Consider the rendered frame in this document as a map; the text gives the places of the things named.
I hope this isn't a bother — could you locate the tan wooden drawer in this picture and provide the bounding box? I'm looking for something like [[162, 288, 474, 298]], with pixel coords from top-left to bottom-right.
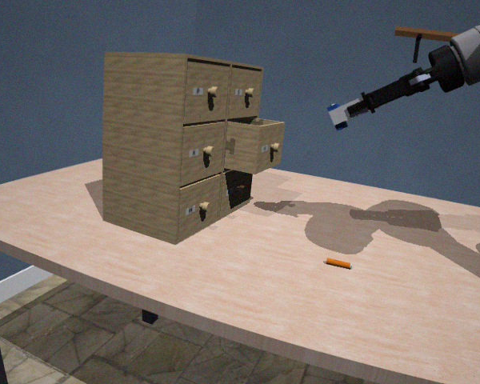
[[219, 169, 251, 217], [223, 117, 285, 174], [178, 174, 221, 240], [180, 121, 225, 183], [228, 67, 262, 116], [183, 62, 230, 120]]

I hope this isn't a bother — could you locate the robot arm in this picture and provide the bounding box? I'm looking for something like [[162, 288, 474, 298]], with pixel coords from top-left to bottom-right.
[[450, 25, 480, 86]]

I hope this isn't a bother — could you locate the orange-brown cylinder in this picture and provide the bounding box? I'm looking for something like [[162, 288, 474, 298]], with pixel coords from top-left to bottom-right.
[[326, 258, 352, 270]]

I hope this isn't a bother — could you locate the dark brown wooden chest of drawers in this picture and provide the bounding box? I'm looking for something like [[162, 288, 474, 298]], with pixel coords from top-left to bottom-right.
[[102, 52, 263, 245]]

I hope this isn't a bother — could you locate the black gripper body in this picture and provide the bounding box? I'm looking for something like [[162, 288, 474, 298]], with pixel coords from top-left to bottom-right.
[[419, 45, 465, 93]]

